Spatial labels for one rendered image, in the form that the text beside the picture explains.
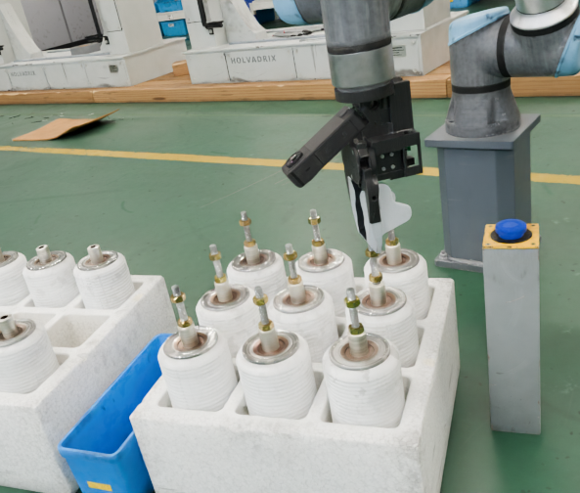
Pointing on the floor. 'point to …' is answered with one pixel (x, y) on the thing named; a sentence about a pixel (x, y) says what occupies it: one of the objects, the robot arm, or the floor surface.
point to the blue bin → (114, 431)
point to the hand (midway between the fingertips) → (367, 239)
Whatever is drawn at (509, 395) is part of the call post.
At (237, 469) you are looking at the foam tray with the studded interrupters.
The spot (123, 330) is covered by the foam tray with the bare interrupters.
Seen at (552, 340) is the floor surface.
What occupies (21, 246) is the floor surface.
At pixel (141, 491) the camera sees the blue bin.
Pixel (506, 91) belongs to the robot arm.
